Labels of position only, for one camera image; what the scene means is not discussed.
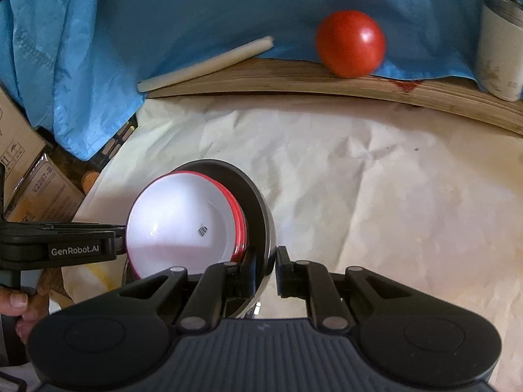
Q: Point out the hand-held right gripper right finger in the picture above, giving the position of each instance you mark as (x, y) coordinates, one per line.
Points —
(282, 271)

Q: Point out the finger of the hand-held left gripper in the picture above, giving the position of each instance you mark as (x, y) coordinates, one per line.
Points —
(118, 239)

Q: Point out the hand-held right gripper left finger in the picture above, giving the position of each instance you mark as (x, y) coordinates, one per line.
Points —
(242, 281)

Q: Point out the white red-rimmed bowl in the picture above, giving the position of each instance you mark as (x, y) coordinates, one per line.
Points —
(175, 228)
(242, 228)

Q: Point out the deep steel bowl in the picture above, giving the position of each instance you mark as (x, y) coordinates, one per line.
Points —
(256, 220)

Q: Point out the person's left hand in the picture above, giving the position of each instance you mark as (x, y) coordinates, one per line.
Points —
(14, 300)

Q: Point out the purple-marked cardboard box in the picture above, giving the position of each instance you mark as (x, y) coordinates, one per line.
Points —
(49, 196)

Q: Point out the black plastic crate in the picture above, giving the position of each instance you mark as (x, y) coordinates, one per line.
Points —
(118, 139)

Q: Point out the printed cardboard box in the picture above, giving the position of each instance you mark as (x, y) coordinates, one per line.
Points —
(16, 147)

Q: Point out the cream paper sheet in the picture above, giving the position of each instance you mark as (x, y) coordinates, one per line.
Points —
(367, 192)

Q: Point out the wooden shelf board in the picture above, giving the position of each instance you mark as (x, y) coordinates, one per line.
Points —
(306, 83)

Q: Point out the white stick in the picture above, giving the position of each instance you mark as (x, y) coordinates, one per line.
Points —
(204, 65)

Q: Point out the light blue shirt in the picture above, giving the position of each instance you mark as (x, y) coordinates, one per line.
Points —
(163, 8)

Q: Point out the red tomato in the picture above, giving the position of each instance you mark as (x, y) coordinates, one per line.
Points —
(351, 43)

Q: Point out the white thermos cup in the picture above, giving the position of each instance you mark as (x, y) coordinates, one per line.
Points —
(502, 57)

